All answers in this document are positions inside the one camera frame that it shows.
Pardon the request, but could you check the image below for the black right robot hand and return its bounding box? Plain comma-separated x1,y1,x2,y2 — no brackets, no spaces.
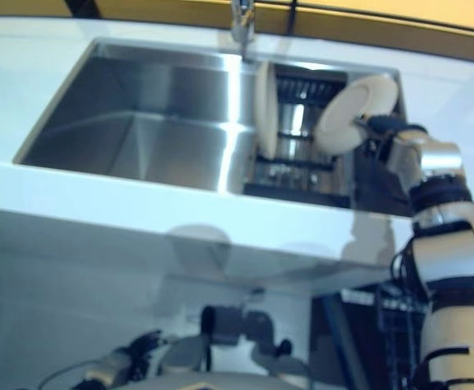
354,114,428,135

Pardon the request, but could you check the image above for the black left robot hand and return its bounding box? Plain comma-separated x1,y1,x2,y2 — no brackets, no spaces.
124,330,166,366

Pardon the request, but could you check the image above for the cream ceramic plate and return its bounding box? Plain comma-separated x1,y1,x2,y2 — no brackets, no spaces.
254,59,281,160
314,73,400,156

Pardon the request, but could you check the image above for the beige robot torso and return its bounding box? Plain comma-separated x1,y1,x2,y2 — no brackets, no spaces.
137,368,315,390

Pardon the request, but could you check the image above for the black dish drying rack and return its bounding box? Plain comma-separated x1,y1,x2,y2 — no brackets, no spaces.
241,62,385,209

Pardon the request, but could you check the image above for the chrome kitchen faucet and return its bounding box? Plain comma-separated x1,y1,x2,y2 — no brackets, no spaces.
229,0,259,65

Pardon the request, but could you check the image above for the stainless steel sink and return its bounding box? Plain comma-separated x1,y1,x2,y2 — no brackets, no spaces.
11,36,415,217

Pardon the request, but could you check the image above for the black window frame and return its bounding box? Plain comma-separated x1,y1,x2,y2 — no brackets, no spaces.
60,0,474,63

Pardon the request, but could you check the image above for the lower dishwasher wire rack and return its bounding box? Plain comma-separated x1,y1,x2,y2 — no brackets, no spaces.
341,283,429,390

